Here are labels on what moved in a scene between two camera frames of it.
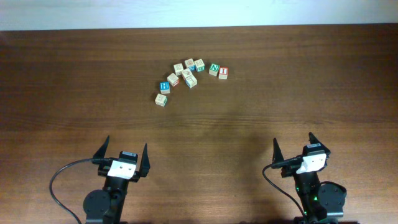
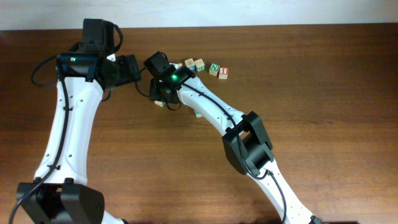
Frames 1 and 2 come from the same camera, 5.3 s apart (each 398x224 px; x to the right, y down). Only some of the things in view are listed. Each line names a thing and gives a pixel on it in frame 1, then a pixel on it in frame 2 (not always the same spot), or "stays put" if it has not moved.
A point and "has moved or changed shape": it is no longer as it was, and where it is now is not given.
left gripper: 143,167 → 128,68
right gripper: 277,156 → 153,91
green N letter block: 214,70 stays put
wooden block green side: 199,65 stays put
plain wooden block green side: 161,100 stays put
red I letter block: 223,73 stays put
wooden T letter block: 191,81 has moved or changed shape
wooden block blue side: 189,63 stays put
